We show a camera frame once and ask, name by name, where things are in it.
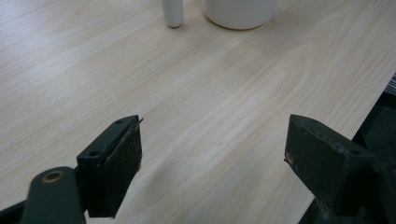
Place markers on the white cup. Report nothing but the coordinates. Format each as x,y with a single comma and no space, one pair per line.
239,14

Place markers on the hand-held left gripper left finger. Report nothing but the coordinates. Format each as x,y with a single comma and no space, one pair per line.
106,171

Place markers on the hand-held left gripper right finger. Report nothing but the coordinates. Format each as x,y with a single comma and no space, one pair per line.
327,161

